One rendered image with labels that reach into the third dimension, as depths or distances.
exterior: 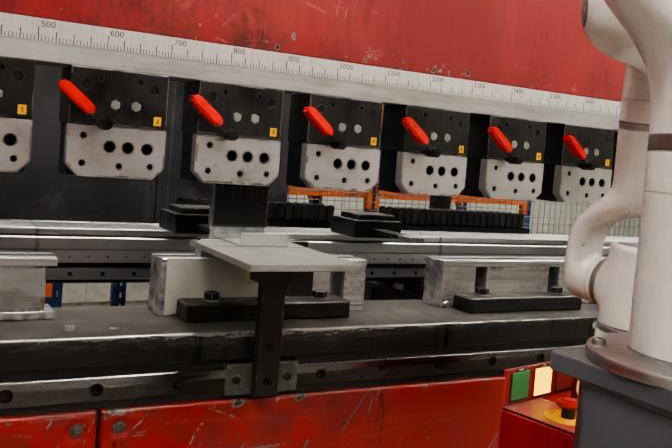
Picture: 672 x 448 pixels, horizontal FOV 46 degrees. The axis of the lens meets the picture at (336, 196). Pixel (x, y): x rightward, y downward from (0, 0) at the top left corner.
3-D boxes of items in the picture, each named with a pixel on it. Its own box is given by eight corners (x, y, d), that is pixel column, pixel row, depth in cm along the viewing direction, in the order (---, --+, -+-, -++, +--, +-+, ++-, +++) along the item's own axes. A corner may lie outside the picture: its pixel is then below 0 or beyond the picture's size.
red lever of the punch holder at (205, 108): (199, 91, 123) (241, 135, 127) (190, 92, 127) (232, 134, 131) (191, 99, 123) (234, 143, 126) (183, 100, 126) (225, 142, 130)
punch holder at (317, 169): (304, 188, 138) (311, 93, 137) (283, 184, 145) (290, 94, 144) (377, 192, 145) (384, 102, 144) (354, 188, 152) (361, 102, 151)
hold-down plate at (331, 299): (185, 323, 125) (187, 304, 125) (175, 316, 130) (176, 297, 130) (349, 317, 140) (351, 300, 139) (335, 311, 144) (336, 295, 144)
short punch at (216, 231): (211, 238, 134) (215, 182, 133) (207, 236, 136) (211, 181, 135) (265, 239, 139) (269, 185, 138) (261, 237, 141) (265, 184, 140)
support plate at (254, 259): (249, 272, 108) (250, 264, 108) (189, 245, 131) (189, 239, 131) (362, 271, 117) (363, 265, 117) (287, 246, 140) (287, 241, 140)
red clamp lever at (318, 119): (313, 103, 133) (349, 144, 137) (303, 104, 136) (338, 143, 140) (307, 111, 132) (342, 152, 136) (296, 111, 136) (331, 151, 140)
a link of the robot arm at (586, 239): (569, 116, 127) (551, 296, 133) (661, 126, 115) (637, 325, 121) (602, 115, 133) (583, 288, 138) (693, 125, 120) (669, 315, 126)
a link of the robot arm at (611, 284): (581, 317, 128) (633, 335, 121) (596, 238, 127) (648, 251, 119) (611, 314, 133) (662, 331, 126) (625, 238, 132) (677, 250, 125)
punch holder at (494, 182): (484, 198, 157) (491, 114, 156) (458, 194, 164) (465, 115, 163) (540, 201, 164) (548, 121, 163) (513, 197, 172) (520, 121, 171)
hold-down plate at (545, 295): (469, 313, 152) (470, 298, 152) (452, 307, 157) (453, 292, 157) (581, 309, 167) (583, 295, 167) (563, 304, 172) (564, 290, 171)
